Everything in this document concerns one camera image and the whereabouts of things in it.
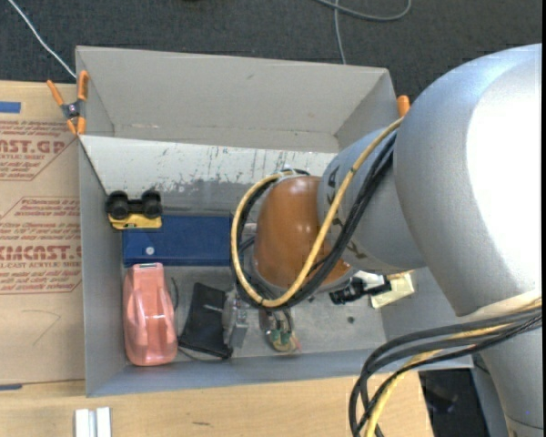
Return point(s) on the pink tape dispenser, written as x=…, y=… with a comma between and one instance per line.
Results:
x=148, y=317

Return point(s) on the yellow toy car, black wheels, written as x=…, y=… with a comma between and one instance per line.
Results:
x=132, y=211

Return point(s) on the grey metal bin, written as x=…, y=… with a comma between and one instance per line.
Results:
x=218, y=98

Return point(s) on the blue flat box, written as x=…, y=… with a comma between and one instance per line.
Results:
x=182, y=241

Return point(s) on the brown cardboard board, red print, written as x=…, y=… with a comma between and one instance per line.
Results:
x=32, y=226

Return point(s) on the black cylinder on white bracket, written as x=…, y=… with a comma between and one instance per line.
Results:
x=351, y=290

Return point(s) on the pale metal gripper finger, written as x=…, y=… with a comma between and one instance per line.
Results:
x=239, y=334
x=232, y=307

